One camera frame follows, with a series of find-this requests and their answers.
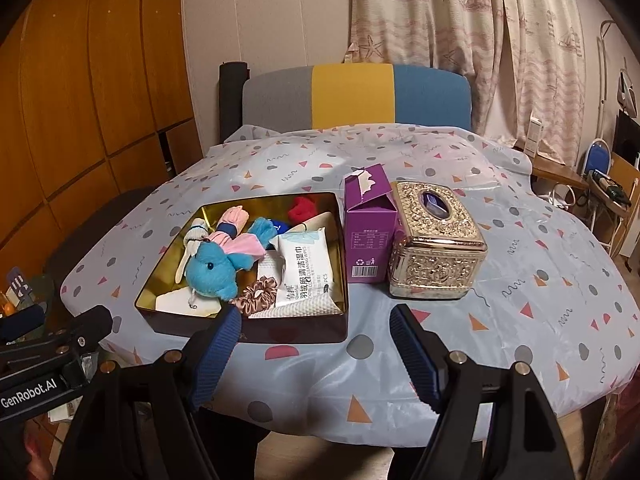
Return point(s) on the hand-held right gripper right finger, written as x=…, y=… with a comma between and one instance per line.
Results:
x=417, y=360

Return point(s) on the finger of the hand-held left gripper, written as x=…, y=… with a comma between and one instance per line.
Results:
x=20, y=322
x=90, y=322

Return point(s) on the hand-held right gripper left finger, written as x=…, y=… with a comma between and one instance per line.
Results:
x=215, y=355

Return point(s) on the brown scrunchie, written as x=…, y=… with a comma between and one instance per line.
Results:
x=255, y=297

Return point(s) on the blue plush elephant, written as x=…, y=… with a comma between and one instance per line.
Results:
x=210, y=270

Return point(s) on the gold metal tin box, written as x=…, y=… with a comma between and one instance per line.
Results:
x=300, y=332

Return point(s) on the white textured cloth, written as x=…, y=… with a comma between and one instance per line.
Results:
x=300, y=307

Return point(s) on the white wet wipes pack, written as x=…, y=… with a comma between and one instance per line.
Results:
x=305, y=265

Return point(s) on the pink plush doll blue band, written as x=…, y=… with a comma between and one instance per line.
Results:
x=232, y=217

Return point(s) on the blue tissue pack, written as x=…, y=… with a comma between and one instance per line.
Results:
x=281, y=226

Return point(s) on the red plush toy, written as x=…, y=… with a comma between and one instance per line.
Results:
x=302, y=209

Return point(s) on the gold embossed tissue box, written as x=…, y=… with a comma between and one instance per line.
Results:
x=435, y=260

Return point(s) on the purple carton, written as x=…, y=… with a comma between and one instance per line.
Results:
x=367, y=240

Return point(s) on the wooden desk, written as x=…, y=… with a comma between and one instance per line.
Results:
x=560, y=170

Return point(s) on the wooden wardrobe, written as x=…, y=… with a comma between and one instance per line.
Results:
x=100, y=85

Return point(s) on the white box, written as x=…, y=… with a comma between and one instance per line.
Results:
x=534, y=135

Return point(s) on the black green hair tool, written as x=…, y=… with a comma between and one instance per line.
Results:
x=612, y=187

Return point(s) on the blue folding chair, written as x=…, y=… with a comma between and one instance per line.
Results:
x=597, y=157

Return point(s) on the grey yellow blue chair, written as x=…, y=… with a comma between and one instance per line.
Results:
x=350, y=92

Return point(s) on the black monitor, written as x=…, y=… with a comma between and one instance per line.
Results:
x=627, y=135

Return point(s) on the garment steamer stand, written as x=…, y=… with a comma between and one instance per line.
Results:
x=602, y=75

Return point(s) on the floral curtain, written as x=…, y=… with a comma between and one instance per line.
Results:
x=450, y=20

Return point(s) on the garment steamer head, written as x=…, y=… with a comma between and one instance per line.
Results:
x=626, y=87

